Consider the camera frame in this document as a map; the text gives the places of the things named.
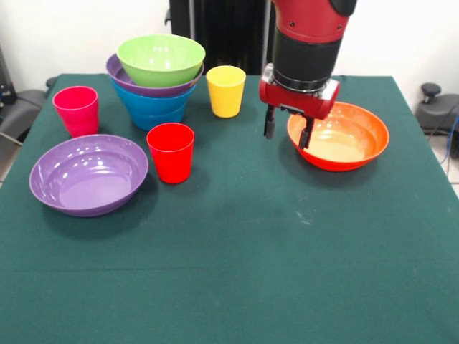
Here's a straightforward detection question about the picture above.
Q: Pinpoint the yellow plastic cup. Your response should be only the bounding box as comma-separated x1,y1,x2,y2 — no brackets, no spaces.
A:
206,64,247,118

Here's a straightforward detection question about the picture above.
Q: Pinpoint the large blue plastic bowl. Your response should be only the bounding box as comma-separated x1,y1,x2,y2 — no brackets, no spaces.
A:
109,77,197,121

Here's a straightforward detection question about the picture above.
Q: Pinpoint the small teal plastic bowl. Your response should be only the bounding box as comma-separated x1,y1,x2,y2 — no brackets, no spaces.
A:
129,107,186,132

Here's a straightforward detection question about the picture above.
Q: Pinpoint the red plastic cup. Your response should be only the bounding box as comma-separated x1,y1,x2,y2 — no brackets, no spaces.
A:
146,122,196,184

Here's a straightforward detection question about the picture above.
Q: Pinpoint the dark green tablecloth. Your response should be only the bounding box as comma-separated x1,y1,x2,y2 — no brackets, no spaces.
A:
0,73,459,344

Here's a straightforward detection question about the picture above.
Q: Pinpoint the pink plastic cup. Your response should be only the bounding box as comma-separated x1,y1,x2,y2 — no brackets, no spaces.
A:
52,85,100,138

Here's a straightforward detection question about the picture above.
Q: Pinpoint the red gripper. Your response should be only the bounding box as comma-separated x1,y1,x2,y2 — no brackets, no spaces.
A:
258,62,341,150

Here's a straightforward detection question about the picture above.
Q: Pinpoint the grey equipment base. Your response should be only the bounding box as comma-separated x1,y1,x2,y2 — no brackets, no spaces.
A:
0,46,48,144

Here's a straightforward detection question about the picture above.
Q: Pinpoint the green plastic bowl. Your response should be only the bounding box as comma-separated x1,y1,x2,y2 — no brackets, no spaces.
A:
116,34,207,87

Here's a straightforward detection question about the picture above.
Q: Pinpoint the purple plastic bowl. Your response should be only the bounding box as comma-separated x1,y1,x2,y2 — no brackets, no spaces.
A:
105,53,205,98
29,134,150,218

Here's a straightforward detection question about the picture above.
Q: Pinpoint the orange plastic bowl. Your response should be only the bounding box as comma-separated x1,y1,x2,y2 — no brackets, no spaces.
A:
286,101,390,172

